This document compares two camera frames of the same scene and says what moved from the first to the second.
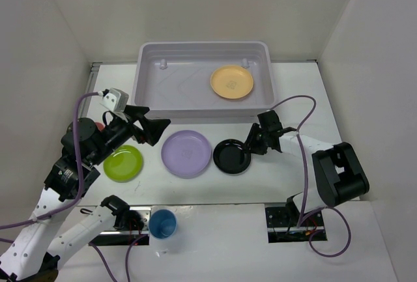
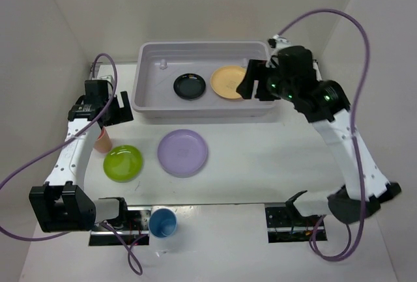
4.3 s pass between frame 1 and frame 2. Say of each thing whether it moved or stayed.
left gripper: moved
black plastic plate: moved
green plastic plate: stayed
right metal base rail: stayed
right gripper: moved
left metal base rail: stayed
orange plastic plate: stayed
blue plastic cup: stayed
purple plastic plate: stayed
